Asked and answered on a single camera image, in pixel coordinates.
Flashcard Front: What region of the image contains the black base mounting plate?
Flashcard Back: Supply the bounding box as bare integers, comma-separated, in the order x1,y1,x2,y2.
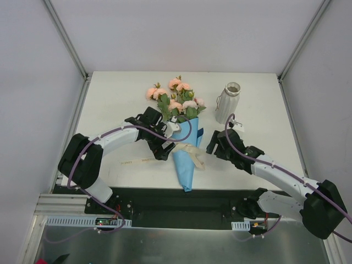
84,188,253,230

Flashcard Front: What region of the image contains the white cable duct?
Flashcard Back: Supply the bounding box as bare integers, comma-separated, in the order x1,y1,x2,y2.
46,216,132,229
231,221,251,232

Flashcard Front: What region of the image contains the left aluminium frame post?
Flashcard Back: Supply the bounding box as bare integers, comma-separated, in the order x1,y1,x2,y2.
42,0,92,81

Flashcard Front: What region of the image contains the right aluminium frame post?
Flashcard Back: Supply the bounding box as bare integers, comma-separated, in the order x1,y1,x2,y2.
277,0,332,83

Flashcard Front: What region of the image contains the white ribbed ceramic vase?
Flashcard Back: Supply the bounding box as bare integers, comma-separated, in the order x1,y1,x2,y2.
215,82,241,124

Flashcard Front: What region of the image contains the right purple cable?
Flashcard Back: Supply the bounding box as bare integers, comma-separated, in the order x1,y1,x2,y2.
224,113,352,243

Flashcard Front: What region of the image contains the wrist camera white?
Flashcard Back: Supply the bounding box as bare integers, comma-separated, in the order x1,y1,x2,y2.
164,121,181,138
229,121,245,134

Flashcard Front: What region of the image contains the purple cable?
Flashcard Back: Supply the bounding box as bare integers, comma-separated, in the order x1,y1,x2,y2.
43,115,193,243
224,113,352,243

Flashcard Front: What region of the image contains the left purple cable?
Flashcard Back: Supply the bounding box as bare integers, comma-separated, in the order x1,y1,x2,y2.
43,115,193,243

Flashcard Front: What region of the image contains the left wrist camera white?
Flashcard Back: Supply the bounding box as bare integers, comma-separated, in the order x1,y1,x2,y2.
164,121,181,138

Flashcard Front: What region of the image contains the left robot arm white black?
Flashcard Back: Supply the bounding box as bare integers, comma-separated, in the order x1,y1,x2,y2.
58,107,181,214

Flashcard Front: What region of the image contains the cream printed ribbon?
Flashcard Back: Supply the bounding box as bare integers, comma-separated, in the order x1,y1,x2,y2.
119,143,206,170

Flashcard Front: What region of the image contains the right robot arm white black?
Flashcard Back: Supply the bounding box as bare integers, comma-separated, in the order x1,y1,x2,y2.
206,129,351,239

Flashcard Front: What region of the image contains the right white cable duct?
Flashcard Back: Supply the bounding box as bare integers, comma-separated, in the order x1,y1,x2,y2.
231,221,251,232

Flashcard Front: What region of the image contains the pink flower bouquet blue wrap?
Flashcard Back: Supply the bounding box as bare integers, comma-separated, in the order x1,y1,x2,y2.
146,76,206,192

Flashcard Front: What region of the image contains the aluminium frame post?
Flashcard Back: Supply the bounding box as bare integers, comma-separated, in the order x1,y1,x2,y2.
42,0,92,81
277,0,332,83

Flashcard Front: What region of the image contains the left white cable duct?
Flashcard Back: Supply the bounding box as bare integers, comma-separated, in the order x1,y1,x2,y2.
46,216,132,229

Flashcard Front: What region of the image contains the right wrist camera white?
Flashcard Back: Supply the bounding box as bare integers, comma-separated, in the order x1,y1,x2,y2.
229,121,245,134

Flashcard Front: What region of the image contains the red object bottom edge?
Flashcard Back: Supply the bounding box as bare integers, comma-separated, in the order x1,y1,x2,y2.
35,258,48,264

